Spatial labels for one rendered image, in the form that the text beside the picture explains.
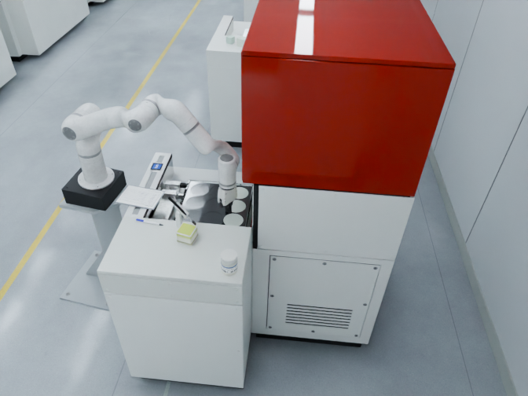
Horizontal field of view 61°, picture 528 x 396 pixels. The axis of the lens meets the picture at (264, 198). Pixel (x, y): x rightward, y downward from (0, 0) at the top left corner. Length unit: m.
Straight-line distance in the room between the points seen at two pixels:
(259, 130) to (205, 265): 0.63
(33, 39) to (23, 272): 3.69
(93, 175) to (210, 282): 0.96
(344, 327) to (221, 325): 0.84
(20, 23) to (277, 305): 5.03
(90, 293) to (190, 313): 1.25
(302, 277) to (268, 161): 0.74
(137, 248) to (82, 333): 1.12
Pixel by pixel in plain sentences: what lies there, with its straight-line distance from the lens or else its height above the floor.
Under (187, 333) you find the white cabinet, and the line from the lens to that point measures 2.25.
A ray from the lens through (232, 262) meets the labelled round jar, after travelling 1.85.
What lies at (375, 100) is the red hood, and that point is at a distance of 1.72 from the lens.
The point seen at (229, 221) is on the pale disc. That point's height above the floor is 0.90.
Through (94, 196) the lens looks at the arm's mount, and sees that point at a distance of 2.49.
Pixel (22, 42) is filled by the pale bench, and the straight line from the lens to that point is 6.63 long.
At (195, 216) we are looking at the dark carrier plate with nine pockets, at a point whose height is 0.90.
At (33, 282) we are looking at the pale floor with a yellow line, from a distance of 3.46.
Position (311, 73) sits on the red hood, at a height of 1.75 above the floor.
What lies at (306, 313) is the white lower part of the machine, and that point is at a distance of 2.60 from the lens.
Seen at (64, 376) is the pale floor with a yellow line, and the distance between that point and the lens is 2.95.
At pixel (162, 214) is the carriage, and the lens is 2.35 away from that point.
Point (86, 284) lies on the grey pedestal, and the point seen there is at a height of 0.01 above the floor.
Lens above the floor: 2.43
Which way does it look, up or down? 40 degrees down
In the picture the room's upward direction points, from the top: 2 degrees clockwise
